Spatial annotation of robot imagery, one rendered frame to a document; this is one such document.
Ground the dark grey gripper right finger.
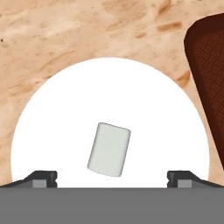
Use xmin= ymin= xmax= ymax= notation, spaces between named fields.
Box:
xmin=166 ymin=170 xmax=224 ymax=189

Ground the dark brown tray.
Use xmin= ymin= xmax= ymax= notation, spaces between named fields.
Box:
xmin=183 ymin=12 xmax=224 ymax=172

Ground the white marshmallow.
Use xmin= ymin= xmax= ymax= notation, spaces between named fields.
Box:
xmin=87 ymin=122 xmax=131 ymax=178

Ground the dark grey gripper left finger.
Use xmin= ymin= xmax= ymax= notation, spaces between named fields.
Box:
xmin=0 ymin=170 xmax=59 ymax=189

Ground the white round plate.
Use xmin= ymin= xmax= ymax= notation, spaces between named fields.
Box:
xmin=10 ymin=57 xmax=211 ymax=189

